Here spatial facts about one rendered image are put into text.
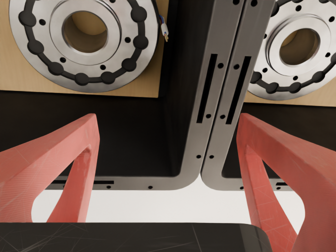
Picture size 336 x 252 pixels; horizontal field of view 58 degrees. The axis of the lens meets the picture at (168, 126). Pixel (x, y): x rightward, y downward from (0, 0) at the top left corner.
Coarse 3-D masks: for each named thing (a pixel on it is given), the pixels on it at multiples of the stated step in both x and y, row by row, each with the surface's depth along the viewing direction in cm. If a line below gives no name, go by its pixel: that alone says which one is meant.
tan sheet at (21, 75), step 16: (0, 0) 22; (160, 0) 23; (0, 16) 23; (80, 16) 24; (96, 16) 24; (0, 32) 24; (96, 32) 24; (160, 32) 25; (0, 48) 25; (16, 48) 25; (160, 48) 26; (0, 64) 25; (16, 64) 25; (160, 64) 27; (0, 80) 26; (16, 80) 26; (32, 80) 26; (48, 80) 27; (144, 80) 28; (144, 96) 29
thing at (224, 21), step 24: (216, 0) 14; (240, 0) 14; (216, 24) 15; (216, 48) 16; (216, 72) 16; (192, 96) 18; (216, 96) 17; (192, 120) 18; (192, 144) 19; (192, 168) 21
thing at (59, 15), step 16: (64, 0) 19; (80, 0) 19; (96, 0) 20; (64, 16) 20; (112, 16) 20; (64, 32) 21; (112, 32) 21; (64, 48) 21; (80, 48) 22; (112, 48) 22; (96, 64) 22
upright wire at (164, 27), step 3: (159, 15) 23; (159, 18) 23; (162, 18) 22; (162, 21) 22; (162, 24) 22; (165, 24) 22; (162, 27) 21; (165, 27) 21; (162, 30) 21; (165, 30) 21; (162, 33) 21; (165, 33) 20; (165, 36) 20; (165, 39) 20
